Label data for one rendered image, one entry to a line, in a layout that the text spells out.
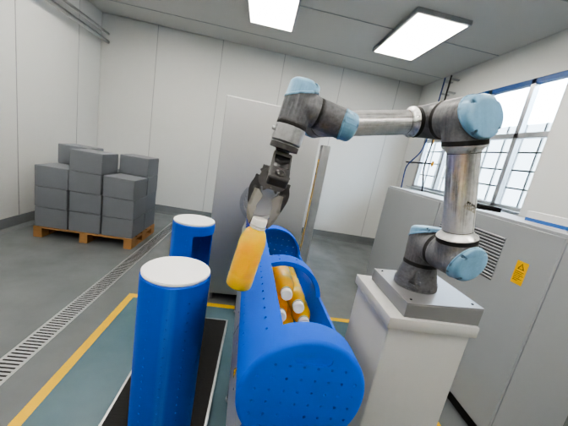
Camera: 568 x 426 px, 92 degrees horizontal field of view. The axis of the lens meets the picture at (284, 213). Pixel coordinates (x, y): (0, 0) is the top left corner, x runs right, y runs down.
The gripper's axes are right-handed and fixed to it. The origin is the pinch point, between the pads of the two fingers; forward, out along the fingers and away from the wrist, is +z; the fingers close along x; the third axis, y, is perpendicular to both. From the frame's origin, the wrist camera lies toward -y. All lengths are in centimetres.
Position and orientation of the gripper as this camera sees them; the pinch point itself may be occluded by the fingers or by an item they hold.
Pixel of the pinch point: (259, 221)
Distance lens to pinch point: 69.2
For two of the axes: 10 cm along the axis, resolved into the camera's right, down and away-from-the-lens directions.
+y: -0.4, -1.8, 9.8
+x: -9.4, -3.1, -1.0
